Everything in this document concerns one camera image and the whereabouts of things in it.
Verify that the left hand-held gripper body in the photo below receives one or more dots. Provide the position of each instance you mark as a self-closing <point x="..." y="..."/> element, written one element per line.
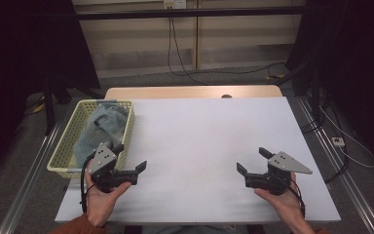
<point x="104" y="159"/>

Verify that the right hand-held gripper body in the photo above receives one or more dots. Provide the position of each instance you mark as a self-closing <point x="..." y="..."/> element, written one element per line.
<point x="282" y="162"/>

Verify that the light blue denim jeans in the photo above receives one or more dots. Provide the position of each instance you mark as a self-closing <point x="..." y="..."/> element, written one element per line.
<point x="105" y="126"/>

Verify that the pale yellow plastic basket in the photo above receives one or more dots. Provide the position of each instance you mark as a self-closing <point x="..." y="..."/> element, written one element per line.
<point x="73" y="130"/>

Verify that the person's right hand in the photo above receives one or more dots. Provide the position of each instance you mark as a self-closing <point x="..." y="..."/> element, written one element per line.
<point x="284" y="204"/>

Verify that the person's left hand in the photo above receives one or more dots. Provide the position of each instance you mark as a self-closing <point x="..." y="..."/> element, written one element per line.
<point x="100" y="203"/>

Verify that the white table mat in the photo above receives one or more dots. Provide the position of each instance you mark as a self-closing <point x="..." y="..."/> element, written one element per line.
<point x="201" y="139"/>

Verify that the white power strip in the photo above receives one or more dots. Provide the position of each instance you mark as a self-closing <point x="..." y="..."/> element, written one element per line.
<point x="338" y="141"/>

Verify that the black stand leg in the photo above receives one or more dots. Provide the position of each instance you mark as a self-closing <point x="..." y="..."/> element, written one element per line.
<point x="49" y="107"/>

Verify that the person's grey trousers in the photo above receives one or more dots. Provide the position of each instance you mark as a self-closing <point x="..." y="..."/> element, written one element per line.
<point x="191" y="229"/>

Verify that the light wooden table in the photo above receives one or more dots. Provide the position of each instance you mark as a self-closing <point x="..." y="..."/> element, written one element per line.
<point x="175" y="92"/>

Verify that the yellow floor tape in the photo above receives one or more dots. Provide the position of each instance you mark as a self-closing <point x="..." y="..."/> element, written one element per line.
<point x="38" y="108"/>

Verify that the dark curtain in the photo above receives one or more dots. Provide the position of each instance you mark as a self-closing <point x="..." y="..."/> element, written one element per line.
<point x="19" y="48"/>
<point x="354" y="48"/>

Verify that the black horizontal metal bar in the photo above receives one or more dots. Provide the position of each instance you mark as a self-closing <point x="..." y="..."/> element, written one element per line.
<point x="188" y="13"/>

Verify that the silver metal floor rail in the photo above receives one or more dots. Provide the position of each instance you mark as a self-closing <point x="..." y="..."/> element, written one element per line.
<point x="344" y="175"/>
<point x="29" y="175"/>

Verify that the white wall outlet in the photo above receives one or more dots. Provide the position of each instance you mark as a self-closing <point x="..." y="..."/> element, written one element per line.
<point x="174" y="4"/>

